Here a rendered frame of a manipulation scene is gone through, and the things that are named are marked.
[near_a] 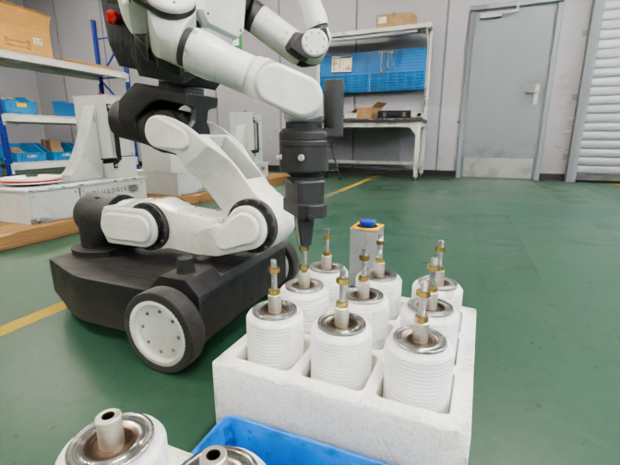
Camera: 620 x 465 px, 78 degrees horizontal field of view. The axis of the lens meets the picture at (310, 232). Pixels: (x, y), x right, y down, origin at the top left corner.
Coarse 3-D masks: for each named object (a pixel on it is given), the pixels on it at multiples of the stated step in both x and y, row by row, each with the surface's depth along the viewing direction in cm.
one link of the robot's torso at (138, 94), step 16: (128, 96) 102; (144, 96) 100; (160, 96) 98; (176, 96) 96; (192, 96) 97; (208, 96) 103; (112, 112) 107; (128, 112) 103; (144, 112) 104; (192, 112) 100; (112, 128) 109; (128, 128) 106; (192, 128) 100; (208, 128) 106
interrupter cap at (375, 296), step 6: (348, 288) 72; (354, 288) 72; (372, 288) 72; (348, 294) 69; (354, 294) 70; (372, 294) 70; (378, 294) 69; (348, 300) 67; (354, 300) 67; (360, 300) 67; (366, 300) 67; (372, 300) 67; (378, 300) 67
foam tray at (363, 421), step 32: (224, 352) 64; (384, 352) 64; (224, 384) 61; (256, 384) 59; (288, 384) 56; (320, 384) 56; (256, 416) 60; (288, 416) 57; (320, 416) 55; (352, 416) 53; (384, 416) 51; (416, 416) 49; (448, 416) 49; (352, 448) 54; (384, 448) 52; (416, 448) 50; (448, 448) 48
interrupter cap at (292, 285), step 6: (288, 282) 75; (294, 282) 75; (312, 282) 75; (318, 282) 75; (288, 288) 72; (294, 288) 72; (300, 288) 73; (306, 288) 73; (312, 288) 73; (318, 288) 72
